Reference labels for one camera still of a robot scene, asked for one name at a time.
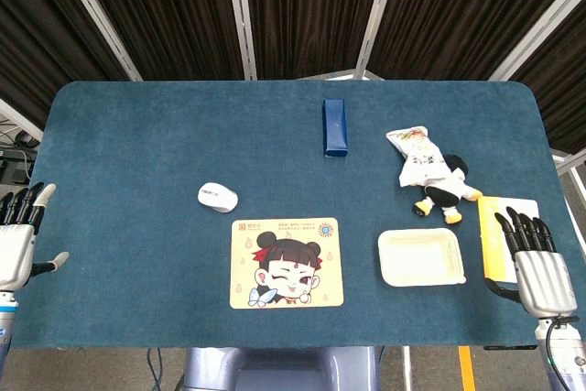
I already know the lavender robot base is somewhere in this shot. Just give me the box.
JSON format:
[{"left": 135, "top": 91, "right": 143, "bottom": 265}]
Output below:
[{"left": 182, "top": 346, "right": 382, "bottom": 391}]

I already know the white computer mouse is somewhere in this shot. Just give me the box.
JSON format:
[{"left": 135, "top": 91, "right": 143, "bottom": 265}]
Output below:
[{"left": 197, "top": 182, "right": 239, "bottom": 213}]

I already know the yellow white book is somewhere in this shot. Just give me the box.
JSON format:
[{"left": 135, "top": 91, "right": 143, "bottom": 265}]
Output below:
[{"left": 476, "top": 195, "right": 539, "bottom": 284}]

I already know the blue table cloth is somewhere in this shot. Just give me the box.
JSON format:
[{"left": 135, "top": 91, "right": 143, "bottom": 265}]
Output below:
[{"left": 10, "top": 80, "right": 583, "bottom": 350}]

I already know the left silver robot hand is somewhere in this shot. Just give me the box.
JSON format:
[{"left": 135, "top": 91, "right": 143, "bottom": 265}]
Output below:
[{"left": 0, "top": 182, "right": 71, "bottom": 292}]

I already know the black equipment on floor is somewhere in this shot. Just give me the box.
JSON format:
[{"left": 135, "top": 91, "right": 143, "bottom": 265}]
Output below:
[{"left": 0, "top": 143, "right": 38, "bottom": 186}]

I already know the white snack bag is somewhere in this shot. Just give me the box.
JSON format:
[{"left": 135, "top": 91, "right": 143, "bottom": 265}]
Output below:
[{"left": 385, "top": 124, "right": 448, "bottom": 189}]

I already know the white disposable food tray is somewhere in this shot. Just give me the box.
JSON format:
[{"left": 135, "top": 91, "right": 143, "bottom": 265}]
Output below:
[{"left": 377, "top": 227, "right": 468, "bottom": 288}]

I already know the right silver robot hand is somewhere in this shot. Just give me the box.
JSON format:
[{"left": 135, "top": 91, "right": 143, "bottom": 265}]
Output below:
[{"left": 483, "top": 206, "right": 579, "bottom": 319}]

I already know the black white plush doll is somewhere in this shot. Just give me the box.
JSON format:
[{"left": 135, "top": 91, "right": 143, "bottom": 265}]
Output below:
[{"left": 410, "top": 153, "right": 483, "bottom": 225}]

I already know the dark blue rectangular box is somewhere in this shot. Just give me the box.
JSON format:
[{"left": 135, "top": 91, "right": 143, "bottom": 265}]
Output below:
[{"left": 322, "top": 98, "right": 349, "bottom": 158}]

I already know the cartoon girl mouse pad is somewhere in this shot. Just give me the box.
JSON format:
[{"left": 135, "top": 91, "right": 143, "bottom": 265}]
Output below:
[{"left": 229, "top": 217, "right": 345, "bottom": 310}]

